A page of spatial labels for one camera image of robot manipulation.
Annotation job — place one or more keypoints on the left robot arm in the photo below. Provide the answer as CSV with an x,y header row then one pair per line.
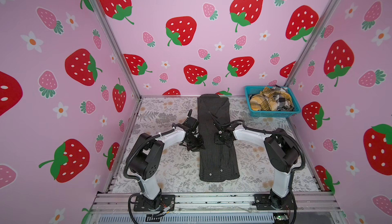
x,y
144,159

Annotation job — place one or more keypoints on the yellow plaid shirt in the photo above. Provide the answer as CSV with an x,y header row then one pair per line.
x,y
272,99

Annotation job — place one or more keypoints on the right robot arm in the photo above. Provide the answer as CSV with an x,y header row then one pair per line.
x,y
284,153

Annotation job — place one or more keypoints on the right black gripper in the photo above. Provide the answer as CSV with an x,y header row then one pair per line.
x,y
217,140

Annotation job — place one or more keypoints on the teal plastic basket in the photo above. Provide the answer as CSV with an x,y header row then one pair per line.
x,y
252,90

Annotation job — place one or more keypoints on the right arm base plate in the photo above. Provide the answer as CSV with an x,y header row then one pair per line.
x,y
272,202

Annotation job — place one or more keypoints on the dark grey striped shirt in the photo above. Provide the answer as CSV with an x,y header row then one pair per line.
x,y
218,162

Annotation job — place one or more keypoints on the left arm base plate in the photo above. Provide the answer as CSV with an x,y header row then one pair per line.
x,y
160,203

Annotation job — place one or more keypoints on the aluminium rail frame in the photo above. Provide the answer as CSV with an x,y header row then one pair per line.
x,y
219,208

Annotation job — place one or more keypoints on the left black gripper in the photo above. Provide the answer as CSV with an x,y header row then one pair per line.
x,y
200,144

